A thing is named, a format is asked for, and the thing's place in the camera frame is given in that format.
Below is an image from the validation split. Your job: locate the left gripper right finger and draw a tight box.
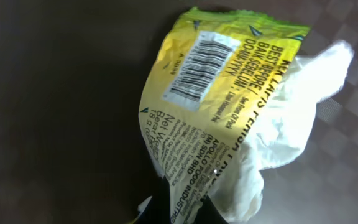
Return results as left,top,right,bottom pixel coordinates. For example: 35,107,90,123
194,196,228,224

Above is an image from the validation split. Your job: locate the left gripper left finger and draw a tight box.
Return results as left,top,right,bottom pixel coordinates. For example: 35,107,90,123
134,177,171,224

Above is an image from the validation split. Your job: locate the brown serving tray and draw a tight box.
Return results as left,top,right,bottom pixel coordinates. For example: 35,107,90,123
0,0,358,223

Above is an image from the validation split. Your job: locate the green yellow wrapper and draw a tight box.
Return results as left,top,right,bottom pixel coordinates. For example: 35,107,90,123
139,8,354,223

